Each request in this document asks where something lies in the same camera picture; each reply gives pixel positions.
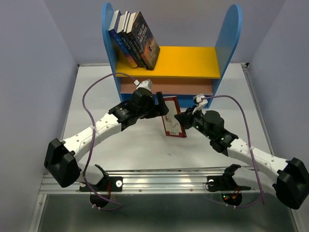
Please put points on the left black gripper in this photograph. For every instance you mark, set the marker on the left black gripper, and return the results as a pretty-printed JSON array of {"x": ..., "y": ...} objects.
[{"x": 161, "y": 109}]

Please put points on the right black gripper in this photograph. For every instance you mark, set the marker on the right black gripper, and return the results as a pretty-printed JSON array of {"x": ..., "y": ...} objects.
[{"x": 185, "y": 118}]

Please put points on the red bordered cream book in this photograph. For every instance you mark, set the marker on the red bordered cream book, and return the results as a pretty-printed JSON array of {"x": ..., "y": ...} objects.
[{"x": 171, "y": 125}]

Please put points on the dark sunset paperback book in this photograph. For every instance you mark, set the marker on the dark sunset paperback book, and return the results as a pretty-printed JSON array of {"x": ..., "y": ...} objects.
[{"x": 148, "y": 46}]

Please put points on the blue Jane Eyre book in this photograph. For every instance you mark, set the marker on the blue Jane Eyre book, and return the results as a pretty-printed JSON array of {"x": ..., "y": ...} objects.
[{"x": 114, "y": 26}]

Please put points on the Three Days To See book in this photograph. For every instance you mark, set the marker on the Three Days To See book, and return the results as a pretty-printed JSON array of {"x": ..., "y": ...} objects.
[{"x": 129, "y": 34}]

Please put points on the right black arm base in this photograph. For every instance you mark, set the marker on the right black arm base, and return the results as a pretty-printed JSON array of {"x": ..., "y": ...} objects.
[{"x": 231, "y": 195}]

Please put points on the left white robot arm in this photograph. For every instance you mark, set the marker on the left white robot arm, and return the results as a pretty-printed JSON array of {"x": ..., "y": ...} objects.
[{"x": 62, "y": 157}]

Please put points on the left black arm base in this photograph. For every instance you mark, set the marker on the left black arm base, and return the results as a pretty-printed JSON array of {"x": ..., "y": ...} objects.
[{"x": 101, "y": 185}]

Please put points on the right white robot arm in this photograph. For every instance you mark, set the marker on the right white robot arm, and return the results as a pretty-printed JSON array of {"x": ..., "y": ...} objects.
[{"x": 288, "y": 180}]

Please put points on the blue and yellow bookshelf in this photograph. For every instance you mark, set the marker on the blue and yellow bookshelf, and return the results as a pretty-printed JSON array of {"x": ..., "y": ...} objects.
[{"x": 181, "y": 71}]

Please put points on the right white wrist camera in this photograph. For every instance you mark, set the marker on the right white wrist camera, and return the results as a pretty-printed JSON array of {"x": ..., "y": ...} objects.
[{"x": 200, "y": 101}]

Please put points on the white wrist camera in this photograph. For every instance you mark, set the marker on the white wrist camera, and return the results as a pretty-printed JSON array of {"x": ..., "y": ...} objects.
[
  {"x": 146, "y": 84},
  {"x": 200, "y": 101}
]

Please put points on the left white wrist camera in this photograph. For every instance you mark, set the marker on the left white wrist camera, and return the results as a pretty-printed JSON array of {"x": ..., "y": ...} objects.
[{"x": 146, "y": 84}]

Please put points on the aluminium mounting rail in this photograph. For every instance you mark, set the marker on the aluminium mounting rail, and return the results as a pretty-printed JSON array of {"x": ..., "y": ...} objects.
[{"x": 178, "y": 181}]

